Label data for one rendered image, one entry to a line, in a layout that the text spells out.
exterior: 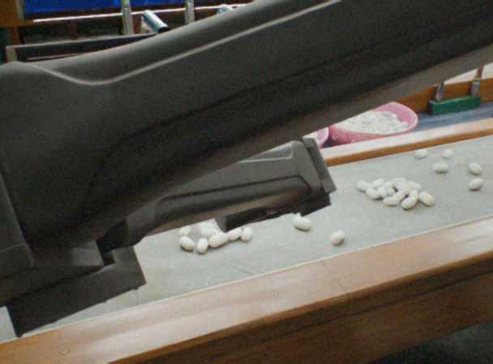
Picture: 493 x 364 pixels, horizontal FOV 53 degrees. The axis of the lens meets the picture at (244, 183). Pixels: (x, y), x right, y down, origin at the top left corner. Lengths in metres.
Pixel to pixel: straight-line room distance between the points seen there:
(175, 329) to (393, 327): 0.39
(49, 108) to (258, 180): 0.27
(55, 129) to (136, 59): 0.04
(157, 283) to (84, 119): 0.71
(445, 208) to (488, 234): 0.13
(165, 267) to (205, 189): 0.56
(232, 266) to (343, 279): 0.19
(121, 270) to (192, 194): 0.09
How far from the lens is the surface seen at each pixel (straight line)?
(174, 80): 0.17
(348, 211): 1.05
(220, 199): 0.36
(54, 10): 1.36
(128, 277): 0.27
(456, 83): 1.82
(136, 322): 0.77
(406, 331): 0.96
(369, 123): 1.47
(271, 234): 0.96
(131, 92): 0.17
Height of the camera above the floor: 1.31
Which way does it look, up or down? 30 degrees down
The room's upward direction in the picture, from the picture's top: straight up
